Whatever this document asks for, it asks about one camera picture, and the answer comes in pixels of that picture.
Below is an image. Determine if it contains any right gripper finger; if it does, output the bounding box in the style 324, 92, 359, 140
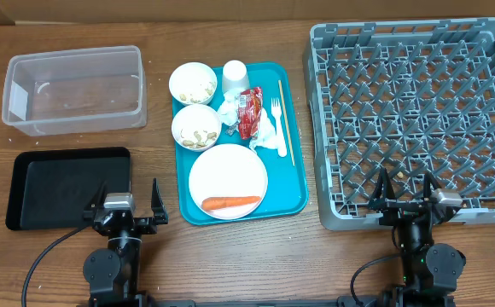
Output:
370, 167, 397, 203
422, 171, 441, 200

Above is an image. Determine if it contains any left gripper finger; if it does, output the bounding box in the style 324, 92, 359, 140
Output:
151, 178, 167, 218
86, 182, 107, 210

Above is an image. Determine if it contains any orange carrot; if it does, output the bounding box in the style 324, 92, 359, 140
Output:
201, 196, 261, 211

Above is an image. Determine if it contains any white bowl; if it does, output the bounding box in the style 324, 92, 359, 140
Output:
172, 104, 222, 152
169, 62, 218, 106

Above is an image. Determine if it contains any white napkin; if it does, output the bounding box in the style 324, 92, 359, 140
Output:
218, 90, 277, 151

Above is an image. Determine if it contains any red snack wrapper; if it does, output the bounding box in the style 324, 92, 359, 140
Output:
237, 87, 263, 140

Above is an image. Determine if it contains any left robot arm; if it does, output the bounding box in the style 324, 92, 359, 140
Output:
83, 180, 168, 306

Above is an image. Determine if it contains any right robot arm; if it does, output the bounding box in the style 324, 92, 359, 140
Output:
368, 168, 466, 306

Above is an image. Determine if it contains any grey dishwasher rack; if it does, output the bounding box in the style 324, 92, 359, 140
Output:
303, 17, 495, 231

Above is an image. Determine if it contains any black plastic tray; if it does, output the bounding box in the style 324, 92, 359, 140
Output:
5, 147, 131, 230

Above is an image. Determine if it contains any white round plate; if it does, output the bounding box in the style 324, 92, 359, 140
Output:
188, 144, 268, 220

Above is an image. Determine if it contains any teal serving tray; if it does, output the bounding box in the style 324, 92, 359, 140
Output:
175, 62, 309, 226

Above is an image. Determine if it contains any wooden chopstick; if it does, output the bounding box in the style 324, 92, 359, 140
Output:
277, 79, 295, 167

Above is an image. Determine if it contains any clear plastic bin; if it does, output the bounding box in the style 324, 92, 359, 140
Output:
2, 45, 147, 136

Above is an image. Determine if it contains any white plastic fork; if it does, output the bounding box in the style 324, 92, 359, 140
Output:
271, 98, 287, 157

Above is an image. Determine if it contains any white paper cup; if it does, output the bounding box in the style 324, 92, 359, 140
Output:
222, 60, 250, 93

